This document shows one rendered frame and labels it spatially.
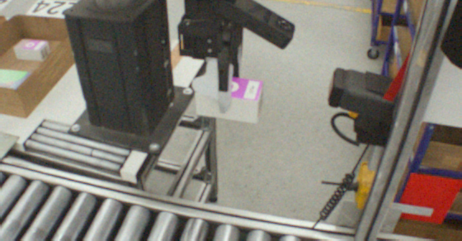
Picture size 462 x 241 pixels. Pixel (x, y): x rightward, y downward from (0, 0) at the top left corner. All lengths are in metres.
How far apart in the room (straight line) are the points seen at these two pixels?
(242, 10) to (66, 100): 0.77
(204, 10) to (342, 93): 0.25
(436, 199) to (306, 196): 1.12
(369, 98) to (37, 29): 1.18
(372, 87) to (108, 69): 0.57
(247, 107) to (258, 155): 1.40
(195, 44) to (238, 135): 1.56
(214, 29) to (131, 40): 0.33
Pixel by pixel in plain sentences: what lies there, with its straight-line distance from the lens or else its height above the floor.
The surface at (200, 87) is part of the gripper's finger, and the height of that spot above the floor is 1.08.
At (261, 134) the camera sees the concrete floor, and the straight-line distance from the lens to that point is 2.19.
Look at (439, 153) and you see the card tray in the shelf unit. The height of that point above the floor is 0.60.
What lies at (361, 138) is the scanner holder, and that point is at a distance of 0.75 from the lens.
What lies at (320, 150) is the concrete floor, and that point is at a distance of 2.15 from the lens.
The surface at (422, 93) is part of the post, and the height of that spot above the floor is 1.13.
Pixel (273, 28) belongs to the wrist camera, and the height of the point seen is 1.19.
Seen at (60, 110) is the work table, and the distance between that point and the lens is 1.25.
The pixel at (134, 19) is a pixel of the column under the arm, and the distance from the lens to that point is 0.91.
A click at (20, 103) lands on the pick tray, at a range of 1.23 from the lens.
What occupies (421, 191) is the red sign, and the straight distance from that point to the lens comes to 0.87.
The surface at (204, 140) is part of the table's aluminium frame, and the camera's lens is 1.52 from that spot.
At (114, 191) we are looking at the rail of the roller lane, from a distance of 1.00.
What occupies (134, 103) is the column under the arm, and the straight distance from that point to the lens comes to 1.02.
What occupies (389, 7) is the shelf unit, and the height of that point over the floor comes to 0.34.
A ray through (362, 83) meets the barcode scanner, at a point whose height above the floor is 1.09.
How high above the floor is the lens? 1.49
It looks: 40 degrees down
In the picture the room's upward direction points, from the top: straight up
